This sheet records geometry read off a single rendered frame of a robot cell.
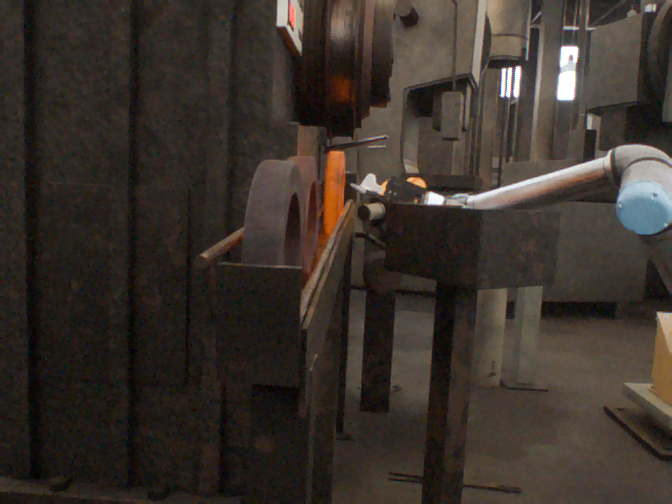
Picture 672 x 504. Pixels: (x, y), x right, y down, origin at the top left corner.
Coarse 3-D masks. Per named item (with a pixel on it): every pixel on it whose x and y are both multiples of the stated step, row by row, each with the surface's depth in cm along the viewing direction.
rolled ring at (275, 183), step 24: (264, 168) 55; (288, 168) 55; (264, 192) 53; (288, 192) 54; (264, 216) 51; (288, 216) 65; (264, 240) 51; (288, 240) 66; (264, 264) 51; (288, 264) 66
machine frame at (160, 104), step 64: (0, 0) 119; (64, 0) 118; (128, 0) 115; (192, 0) 117; (256, 0) 116; (0, 64) 121; (64, 64) 120; (128, 64) 116; (192, 64) 118; (256, 64) 118; (0, 128) 122; (64, 128) 122; (128, 128) 118; (192, 128) 120; (256, 128) 119; (0, 192) 124; (64, 192) 122; (128, 192) 120; (192, 192) 121; (320, 192) 176; (0, 256) 126; (64, 256) 124; (128, 256) 121; (192, 256) 123; (0, 320) 127; (64, 320) 125; (128, 320) 123; (192, 320) 124; (0, 384) 129; (64, 384) 128; (128, 384) 124; (192, 384) 126; (0, 448) 131; (64, 448) 130; (128, 448) 126; (192, 448) 128
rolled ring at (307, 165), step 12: (300, 156) 76; (300, 168) 72; (312, 168) 75; (312, 180) 75; (312, 192) 82; (312, 204) 83; (312, 216) 84; (312, 228) 84; (312, 240) 84; (312, 252) 84; (312, 264) 82
